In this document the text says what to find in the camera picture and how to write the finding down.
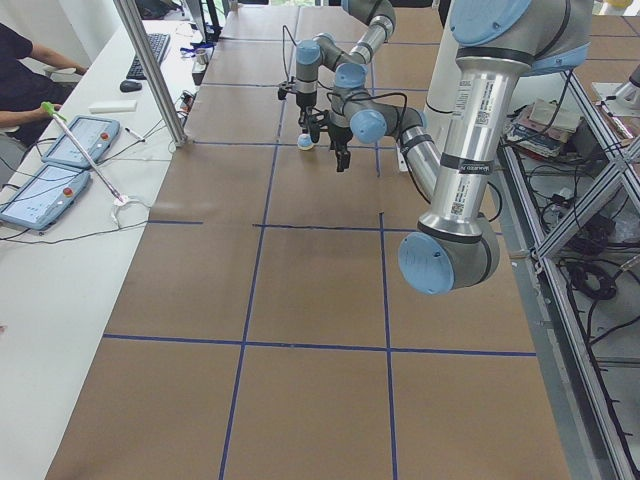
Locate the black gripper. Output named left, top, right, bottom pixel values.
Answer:
left=296, top=92, right=320, bottom=143
left=328, top=124, right=353, bottom=173

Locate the black marker pen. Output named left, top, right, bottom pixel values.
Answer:
left=124, top=127, right=146, bottom=143

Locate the lower teach pendant tablet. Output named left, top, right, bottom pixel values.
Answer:
left=1, top=164, right=90, bottom=231

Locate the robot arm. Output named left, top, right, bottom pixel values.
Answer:
left=332, top=1, right=593, bottom=295
left=293, top=1, right=396, bottom=150

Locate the stack of books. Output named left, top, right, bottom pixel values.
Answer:
left=504, top=99, right=583, bottom=158

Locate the upper teach pendant tablet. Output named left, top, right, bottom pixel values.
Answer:
left=42, top=115, right=121, bottom=169

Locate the white foam block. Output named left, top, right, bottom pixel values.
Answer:
left=88, top=100, right=137, bottom=114

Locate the green handled reacher stick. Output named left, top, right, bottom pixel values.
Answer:
left=41, top=102, right=130, bottom=207

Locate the aluminium frame post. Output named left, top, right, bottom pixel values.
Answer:
left=113, top=0, right=187, bottom=148

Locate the teach pendant tablet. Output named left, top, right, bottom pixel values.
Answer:
left=42, top=115, right=121, bottom=169
left=1, top=164, right=90, bottom=231

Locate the black keyboard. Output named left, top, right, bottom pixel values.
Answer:
left=125, top=32, right=172, bottom=81

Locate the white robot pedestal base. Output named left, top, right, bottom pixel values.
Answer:
left=420, top=1, right=461, bottom=150

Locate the aluminium frame rail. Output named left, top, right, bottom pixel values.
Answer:
left=492, top=69, right=640, bottom=480

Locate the seated person in black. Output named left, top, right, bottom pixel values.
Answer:
left=0, top=24, right=88, bottom=147

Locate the blue and white bell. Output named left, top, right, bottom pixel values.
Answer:
left=297, top=133, right=314, bottom=151

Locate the metal can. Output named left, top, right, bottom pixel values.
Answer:
left=193, top=48, right=209, bottom=72

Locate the black computer mouse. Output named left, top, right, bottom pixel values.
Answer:
left=119, top=79, right=142, bottom=93

